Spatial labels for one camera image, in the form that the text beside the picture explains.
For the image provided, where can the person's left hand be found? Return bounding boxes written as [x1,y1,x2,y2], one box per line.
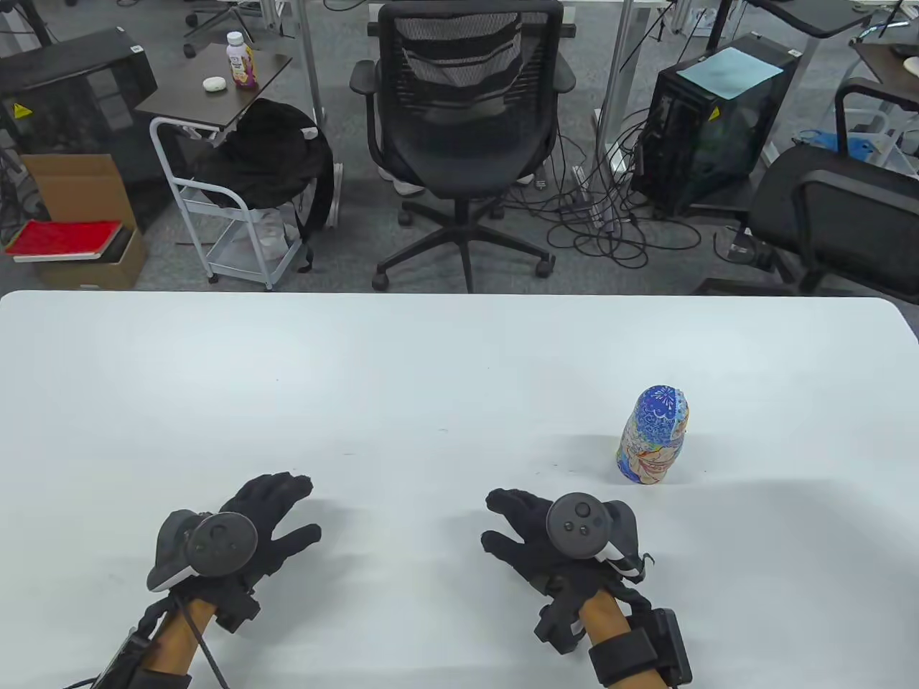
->
[171,472,322,634]

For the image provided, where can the person's right hand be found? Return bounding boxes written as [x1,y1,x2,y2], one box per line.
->
[481,488,653,611]

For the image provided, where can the large blue Russian doll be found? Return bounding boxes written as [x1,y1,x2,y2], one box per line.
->
[616,385,690,486]

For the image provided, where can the person's right forearm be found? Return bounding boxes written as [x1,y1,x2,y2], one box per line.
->
[578,590,676,689]

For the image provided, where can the person's left forearm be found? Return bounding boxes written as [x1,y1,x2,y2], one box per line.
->
[140,597,218,679]

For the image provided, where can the black VR controller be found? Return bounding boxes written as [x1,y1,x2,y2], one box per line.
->
[546,492,658,583]
[146,510,258,593]

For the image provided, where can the white rolling cart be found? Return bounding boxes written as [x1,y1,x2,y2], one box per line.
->
[149,117,306,291]

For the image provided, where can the white shoe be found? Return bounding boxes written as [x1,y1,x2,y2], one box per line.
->
[377,164,426,197]

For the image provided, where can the black backpack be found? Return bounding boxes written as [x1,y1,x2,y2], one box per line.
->
[192,98,336,273]

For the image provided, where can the red notebook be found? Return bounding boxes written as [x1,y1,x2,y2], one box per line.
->
[4,220,123,263]

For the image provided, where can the white power strip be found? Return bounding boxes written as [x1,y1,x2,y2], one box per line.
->
[573,164,620,230]

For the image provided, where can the brown cardboard box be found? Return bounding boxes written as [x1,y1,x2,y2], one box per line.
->
[20,154,149,291]

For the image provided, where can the black mesh office chair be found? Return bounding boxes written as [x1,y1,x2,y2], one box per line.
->
[350,0,577,294]

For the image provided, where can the dark brown side table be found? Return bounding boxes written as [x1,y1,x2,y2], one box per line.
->
[135,43,294,148]

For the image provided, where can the purple drink bottle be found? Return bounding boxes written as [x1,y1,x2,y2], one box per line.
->
[226,32,258,90]

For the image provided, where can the white desk leg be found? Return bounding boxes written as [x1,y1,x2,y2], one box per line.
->
[594,0,636,177]
[291,0,327,126]
[760,32,825,167]

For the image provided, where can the black glass-sided computer tower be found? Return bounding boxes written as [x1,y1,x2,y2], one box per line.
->
[630,32,801,220]

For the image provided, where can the black padded office chair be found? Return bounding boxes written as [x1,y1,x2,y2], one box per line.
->
[693,78,919,306]

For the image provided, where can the black mesh-sided computer tower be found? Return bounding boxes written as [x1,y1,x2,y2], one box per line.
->
[0,27,159,232]

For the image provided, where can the black office chair base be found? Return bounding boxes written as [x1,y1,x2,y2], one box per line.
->
[183,0,263,58]

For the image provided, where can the light blue paper sheet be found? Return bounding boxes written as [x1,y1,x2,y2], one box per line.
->
[677,47,783,100]

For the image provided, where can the blue plastic item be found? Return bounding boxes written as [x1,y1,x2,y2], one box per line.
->
[799,129,875,163]

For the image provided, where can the brown desk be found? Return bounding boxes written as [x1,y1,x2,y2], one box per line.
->
[849,39,919,108]

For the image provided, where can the black desk top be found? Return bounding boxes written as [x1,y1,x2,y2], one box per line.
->
[747,0,895,38]

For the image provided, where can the black glove sensor bracket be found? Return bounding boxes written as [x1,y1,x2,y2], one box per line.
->
[534,601,586,654]
[214,585,261,634]

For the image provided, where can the black cable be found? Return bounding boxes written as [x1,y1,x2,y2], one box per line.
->
[176,599,232,689]

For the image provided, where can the tangle of black floor cables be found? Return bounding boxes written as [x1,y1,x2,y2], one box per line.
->
[503,108,708,270]

